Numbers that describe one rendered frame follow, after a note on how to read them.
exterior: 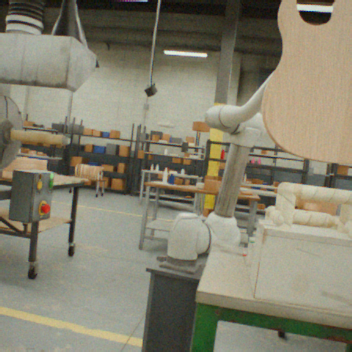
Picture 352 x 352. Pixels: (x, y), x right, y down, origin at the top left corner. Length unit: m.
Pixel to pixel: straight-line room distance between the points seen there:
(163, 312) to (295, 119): 1.23
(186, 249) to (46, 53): 1.12
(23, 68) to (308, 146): 0.79
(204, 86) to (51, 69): 11.44
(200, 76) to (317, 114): 11.62
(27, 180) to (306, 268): 1.05
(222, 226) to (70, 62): 1.15
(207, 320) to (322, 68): 0.67
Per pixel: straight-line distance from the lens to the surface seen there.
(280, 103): 0.92
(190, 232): 1.78
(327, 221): 1.08
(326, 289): 0.94
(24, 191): 1.49
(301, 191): 0.89
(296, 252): 0.90
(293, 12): 0.98
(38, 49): 1.10
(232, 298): 0.91
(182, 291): 1.80
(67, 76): 1.04
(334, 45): 0.98
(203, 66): 12.58
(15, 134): 1.26
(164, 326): 1.89
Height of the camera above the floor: 1.23
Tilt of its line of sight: 3 degrees down
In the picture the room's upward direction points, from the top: 7 degrees clockwise
